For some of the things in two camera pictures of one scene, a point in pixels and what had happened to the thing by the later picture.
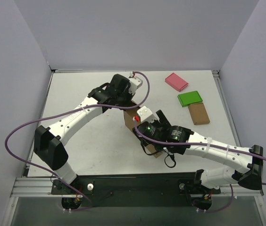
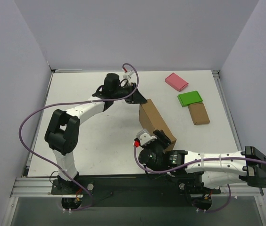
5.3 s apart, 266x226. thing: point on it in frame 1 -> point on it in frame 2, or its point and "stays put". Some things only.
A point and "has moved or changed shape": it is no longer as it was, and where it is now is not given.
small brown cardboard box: x=198 y=114 stays put
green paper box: x=186 y=99 stays put
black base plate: x=156 y=189 stays put
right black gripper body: x=161 y=121 -> x=160 y=139
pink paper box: x=176 y=81 stays put
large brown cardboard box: x=129 y=114 has moved or changed shape
